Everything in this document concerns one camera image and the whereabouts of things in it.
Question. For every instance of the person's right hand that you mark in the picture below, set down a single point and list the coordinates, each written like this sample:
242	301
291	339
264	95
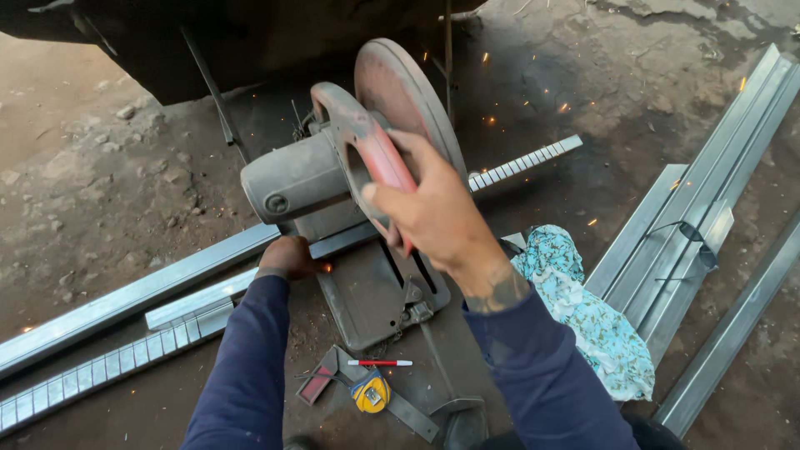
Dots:
444	212

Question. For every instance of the marked steel strip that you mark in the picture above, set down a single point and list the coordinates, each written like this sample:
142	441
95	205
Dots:
94	372

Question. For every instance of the upright thin metal rod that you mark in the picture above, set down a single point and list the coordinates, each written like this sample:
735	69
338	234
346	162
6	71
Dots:
449	56

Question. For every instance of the dark vehicle body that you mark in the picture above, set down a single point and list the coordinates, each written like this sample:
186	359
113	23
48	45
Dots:
250	37

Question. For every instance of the steel square tube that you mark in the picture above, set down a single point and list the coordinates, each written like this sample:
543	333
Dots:
725	340

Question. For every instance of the partly slotted steel tube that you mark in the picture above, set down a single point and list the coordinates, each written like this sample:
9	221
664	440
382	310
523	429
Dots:
206	299

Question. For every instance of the grey and red chop saw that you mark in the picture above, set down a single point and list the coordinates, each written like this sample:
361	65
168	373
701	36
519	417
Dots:
294	178

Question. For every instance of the person's black shoe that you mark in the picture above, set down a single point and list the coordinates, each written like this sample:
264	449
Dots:
465	431

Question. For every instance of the red and white marker pen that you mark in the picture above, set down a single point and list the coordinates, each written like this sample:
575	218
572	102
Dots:
378	362

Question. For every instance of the black safety glasses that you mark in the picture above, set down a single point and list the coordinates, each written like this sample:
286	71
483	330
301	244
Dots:
694	236

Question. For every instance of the person's left fingers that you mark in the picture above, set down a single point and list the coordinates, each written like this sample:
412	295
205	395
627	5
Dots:
314	264

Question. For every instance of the steel try square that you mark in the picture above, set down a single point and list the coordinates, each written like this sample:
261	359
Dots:
400	409

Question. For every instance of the bent grey steel bar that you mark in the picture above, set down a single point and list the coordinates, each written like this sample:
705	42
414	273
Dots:
440	369

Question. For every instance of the yellow tape measure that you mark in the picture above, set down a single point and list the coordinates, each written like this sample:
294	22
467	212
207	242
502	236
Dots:
371	392

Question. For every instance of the short wide steel channel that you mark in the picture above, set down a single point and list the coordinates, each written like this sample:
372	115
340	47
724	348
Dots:
637	225

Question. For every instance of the slanted dark metal rod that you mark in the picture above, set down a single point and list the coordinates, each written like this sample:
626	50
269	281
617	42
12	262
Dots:
215	94

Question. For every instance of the small steel offcut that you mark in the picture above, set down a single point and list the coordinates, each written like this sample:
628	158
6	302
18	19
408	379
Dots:
515	240

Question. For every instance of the teal floral cloth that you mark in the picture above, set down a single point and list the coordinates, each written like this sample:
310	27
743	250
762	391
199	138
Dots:
587	319

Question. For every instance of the long plain steel tube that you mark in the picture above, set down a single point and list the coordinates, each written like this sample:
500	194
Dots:
125	303

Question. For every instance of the long steel channel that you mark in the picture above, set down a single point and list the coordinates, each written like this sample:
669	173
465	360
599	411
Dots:
731	137

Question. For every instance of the person's left hand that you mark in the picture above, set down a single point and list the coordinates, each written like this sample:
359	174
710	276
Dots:
284	257

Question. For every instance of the short narrow steel channel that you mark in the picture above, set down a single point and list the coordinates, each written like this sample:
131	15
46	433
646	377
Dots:
687	294

